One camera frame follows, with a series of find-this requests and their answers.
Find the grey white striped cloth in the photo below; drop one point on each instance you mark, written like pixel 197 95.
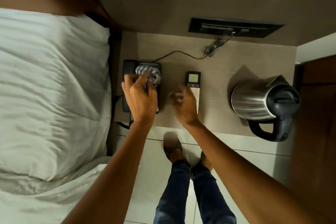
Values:
pixel 153 74

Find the person's right hand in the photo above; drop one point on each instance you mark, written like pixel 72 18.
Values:
pixel 187 108

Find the person's left forearm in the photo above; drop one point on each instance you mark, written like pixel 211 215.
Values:
pixel 110 176

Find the person's left leg blue jeans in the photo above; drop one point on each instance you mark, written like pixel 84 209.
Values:
pixel 173 195

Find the person's leg blue jeans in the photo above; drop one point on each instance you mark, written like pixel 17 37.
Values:
pixel 212 200
pixel 173 195

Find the person's right brown shoe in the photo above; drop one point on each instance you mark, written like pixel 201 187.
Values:
pixel 205 162

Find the person's brown shoe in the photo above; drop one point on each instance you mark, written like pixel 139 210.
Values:
pixel 173 150
pixel 205 162

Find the person's right forearm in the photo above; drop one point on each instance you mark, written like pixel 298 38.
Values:
pixel 249 179

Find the person's right fingers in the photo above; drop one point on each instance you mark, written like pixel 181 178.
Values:
pixel 181 96

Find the person's right leg blue jeans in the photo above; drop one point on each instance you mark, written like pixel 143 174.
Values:
pixel 212 200

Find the person's left brown shoe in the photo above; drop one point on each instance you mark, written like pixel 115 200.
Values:
pixel 173 150

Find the black desk telephone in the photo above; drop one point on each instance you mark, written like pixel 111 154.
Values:
pixel 128 67

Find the black and white remote control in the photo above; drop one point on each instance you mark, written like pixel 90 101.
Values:
pixel 193 78

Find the person's left hand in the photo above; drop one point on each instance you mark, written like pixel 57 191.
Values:
pixel 140 100

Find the brown wooden door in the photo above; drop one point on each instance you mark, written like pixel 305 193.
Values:
pixel 315 126

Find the white bed sheet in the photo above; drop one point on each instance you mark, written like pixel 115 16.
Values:
pixel 42 202

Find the white pillow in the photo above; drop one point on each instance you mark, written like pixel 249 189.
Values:
pixel 49 92

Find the black wall switch panel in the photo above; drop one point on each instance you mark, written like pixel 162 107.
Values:
pixel 236 27

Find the person's left fingers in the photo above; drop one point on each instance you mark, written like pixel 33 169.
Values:
pixel 136 80

